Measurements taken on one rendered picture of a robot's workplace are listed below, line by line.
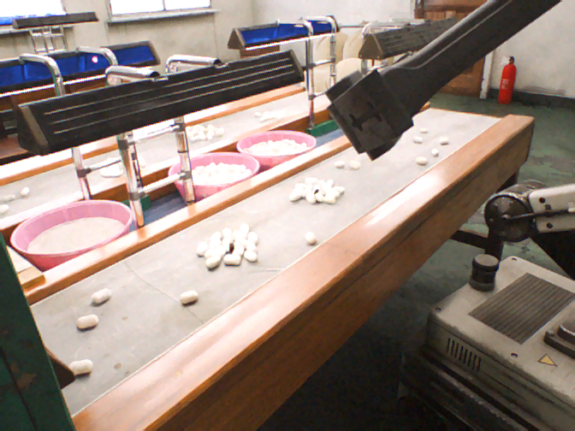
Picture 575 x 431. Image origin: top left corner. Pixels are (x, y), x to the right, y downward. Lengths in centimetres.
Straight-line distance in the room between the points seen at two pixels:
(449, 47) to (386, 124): 10
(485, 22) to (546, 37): 499
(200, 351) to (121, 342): 15
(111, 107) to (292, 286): 43
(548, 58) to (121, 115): 507
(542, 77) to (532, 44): 36
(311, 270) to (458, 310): 53
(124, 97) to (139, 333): 39
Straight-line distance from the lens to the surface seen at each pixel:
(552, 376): 119
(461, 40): 56
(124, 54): 148
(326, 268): 88
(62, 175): 160
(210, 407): 71
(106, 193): 135
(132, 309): 88
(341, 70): 432
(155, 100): 85
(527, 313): 134
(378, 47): 141
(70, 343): 85
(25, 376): 45
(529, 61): 562
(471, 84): 579
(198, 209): 114
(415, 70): 54
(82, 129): 78
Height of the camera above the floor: 125
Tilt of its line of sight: 28 degrees down
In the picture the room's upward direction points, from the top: 3 degrees counter-clockwise
